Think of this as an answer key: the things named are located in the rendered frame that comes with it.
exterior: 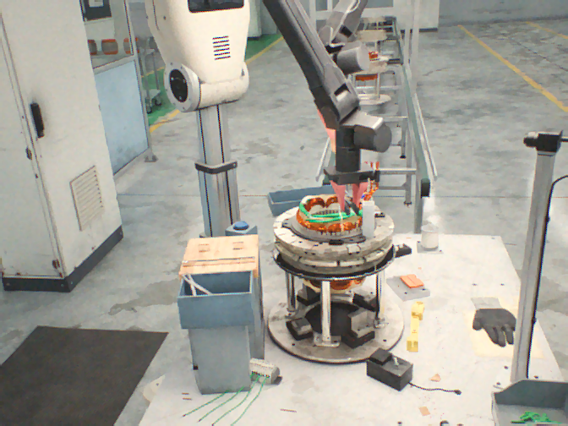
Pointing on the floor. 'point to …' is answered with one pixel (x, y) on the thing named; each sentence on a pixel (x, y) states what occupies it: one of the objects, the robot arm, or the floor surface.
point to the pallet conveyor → (415, 142)
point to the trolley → (146, 77)
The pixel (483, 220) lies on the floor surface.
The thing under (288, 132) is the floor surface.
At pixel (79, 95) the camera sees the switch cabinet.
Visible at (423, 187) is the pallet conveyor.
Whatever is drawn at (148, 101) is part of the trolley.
